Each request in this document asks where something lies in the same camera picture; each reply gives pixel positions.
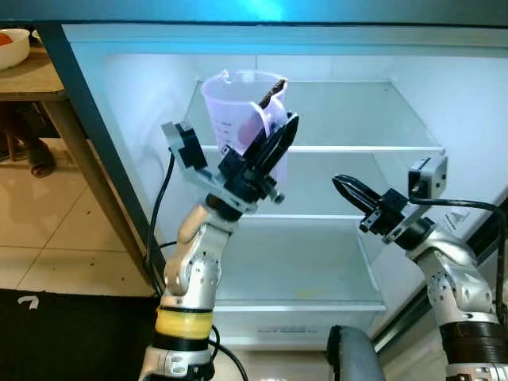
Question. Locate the steel fridge freezer door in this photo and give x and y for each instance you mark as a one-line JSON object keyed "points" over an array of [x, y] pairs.
{"points": [[159, 9]]}

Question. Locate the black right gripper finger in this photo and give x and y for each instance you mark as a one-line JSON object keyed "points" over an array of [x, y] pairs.
{"points": [[353, 185], [357, 208]]}

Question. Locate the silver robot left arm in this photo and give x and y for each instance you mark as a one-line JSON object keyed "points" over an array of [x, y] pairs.
{"points": [[194, 270]]}

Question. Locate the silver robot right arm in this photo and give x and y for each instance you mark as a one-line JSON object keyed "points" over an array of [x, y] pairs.
{"points": [[460, 286]]}

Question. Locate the black floor mat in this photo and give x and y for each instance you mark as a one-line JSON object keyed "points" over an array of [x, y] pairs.
{"points": [[79, 341]]}

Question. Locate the orange fruit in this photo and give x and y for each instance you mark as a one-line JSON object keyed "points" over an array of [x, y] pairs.
{"points": [[4, 36]]}

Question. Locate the brown sausage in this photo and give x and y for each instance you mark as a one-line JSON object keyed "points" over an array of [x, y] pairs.
{"points": [[274, 89]]}

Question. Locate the glass fridge shelf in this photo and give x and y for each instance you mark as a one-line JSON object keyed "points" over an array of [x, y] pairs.
{"points": [[325, 190], [357, 119], [302, 262]]}

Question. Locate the pink plastic measuring cup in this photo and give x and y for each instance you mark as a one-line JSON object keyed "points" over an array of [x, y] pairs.
{"points": [[230, 103]]}

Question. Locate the wooden dining table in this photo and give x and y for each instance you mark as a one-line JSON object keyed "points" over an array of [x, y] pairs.
{"points": [[32, 79]]}

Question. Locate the person's sandalled foot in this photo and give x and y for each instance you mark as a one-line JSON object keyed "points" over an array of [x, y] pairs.
{"points": [[40, 159]]}

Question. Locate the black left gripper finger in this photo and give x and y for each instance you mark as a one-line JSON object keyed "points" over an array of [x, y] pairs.
{"points": [[258, 151], [286, 147]]}

